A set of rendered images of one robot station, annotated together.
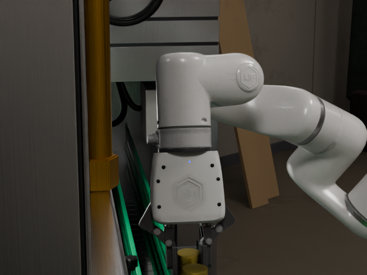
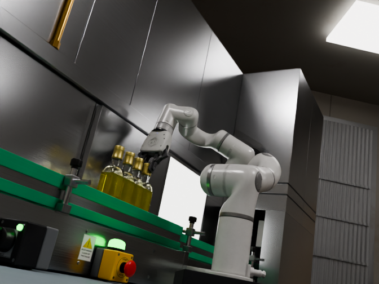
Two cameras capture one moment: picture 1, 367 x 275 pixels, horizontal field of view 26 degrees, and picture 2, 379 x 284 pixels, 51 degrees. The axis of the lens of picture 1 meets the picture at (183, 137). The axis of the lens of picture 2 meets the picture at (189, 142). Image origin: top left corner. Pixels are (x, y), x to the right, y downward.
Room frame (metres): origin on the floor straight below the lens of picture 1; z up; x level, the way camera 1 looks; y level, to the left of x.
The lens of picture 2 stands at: (0.04, -1.03, 0.78)
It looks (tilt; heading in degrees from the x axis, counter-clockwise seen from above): 19 degrees up; 41
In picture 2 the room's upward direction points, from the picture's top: 11 degrees clockwise
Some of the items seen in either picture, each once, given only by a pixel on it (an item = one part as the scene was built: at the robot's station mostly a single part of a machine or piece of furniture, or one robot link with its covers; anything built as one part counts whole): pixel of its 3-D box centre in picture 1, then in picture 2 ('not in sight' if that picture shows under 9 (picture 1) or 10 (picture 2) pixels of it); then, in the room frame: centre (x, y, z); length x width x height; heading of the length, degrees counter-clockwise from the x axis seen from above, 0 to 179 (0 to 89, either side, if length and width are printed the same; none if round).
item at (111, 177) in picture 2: not in sight; (106, 198); (0.86, -0.03, 0.99); 0.06 x 0.06 x 0.21; 8
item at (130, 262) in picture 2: not in sight; (127, 267); (0.77, -0.29, 0.79); 0.04 x 0.03 x 0.04; 8
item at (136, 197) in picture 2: not in sight; (128, 207); (0.98, -0.01, 0.99); 0.06 x 0.06 x 0.21; 8
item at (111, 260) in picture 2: not in sight; (112, 266); (0.76, -0.24, 0.79); 0.07 x 0.07 x 0.07; 8
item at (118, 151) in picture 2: not in sight; (118, 152); (0.86, -0.03, 1.14); 0.04 x 0.04 x 0.04
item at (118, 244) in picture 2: not in sight; (117, 245); (0.76, -0.24, 0.84); 0.04 x 0.04 x 0.03
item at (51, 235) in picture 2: not in sight; (23, 244); (0.49, -0.29, 0.79); 0.08 x 0.08 x 0.08; 8
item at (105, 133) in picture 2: not in sight; (157, 186); (1.28, 0.16, 1.15); 0.90 x 0.03 x 0.34; 8
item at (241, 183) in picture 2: not in sight; (236, 191); (0.98, -0.43, 1.05); 0.13 x 0.10 x 0.16; 101
